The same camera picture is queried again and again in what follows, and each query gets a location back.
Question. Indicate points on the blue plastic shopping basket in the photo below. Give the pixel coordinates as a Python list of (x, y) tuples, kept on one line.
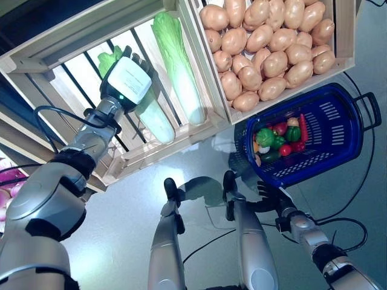
[(341, 121)]

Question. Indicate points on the red tomato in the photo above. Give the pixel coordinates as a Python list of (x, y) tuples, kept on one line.
[(285, 150)]

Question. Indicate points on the green bell pepper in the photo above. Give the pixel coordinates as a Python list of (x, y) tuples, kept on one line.
[(278, 142), (293, 133)]

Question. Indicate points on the dark green cucumber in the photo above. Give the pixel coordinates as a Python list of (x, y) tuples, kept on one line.
[(270, 156)]

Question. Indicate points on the yellow onion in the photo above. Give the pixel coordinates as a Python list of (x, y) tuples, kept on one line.
[(292, 121)]

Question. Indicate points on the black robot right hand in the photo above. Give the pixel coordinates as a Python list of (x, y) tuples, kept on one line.
[(273, 197)]

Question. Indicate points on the green white napa cabbage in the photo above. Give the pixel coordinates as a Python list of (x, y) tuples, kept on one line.
[(157, 127), (178, 75)]

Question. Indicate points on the red apple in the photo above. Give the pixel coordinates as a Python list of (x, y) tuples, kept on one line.
[(281, 129)]

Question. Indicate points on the wooden slatted crate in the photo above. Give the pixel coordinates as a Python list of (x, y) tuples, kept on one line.
[(75, 33), (344, 36)]

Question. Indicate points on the wooden display shelf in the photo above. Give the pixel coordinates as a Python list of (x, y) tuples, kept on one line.
[(12, 124)]

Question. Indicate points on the red chili pepper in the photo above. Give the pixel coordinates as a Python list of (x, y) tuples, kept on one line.
[(303, 128)]

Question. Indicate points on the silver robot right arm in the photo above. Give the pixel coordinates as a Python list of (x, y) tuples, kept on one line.
[(311, 235)]

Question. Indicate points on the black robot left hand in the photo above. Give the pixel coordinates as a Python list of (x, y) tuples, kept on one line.
[(128, 80)]

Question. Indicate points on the green crinkly lettuce ball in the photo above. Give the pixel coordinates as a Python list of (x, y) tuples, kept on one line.
[(265, 136)]

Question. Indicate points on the white garlic bulb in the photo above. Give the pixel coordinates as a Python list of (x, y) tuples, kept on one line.
[(264, 150)]

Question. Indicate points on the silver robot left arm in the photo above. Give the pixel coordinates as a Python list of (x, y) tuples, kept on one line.
[(45, 205)]

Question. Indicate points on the brown potato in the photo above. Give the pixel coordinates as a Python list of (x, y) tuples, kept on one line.
[(272, 88), (213, 17), (320, 48), (250, 78), (298, 53), (231, 85), (311, 16), (324, 62), (282, 39), (213, 40), (246, 101), (298, 74), (275, 64), (235, 10), (323, 31), (259, 37), (233, 40), (222, 60)]

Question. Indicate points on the orange fruit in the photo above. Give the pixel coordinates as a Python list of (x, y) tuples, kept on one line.
[(256, 147)]

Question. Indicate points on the red bell pepper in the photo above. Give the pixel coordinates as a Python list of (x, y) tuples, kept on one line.
[(297, 146)]

